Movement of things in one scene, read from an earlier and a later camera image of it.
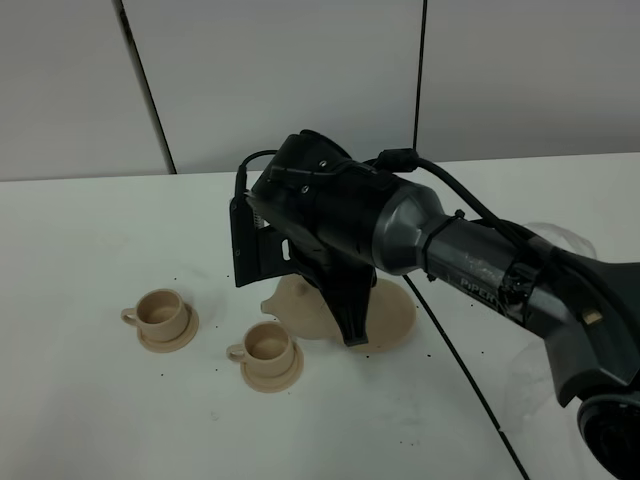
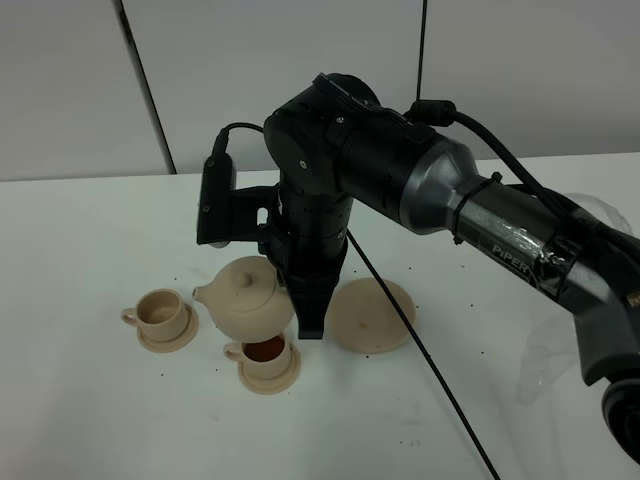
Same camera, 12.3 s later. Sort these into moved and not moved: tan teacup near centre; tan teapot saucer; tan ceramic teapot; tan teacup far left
Moved: tan ceramic teapot
Not moved: tan teapot saucer; tan teacup near centre; tan teacup far left
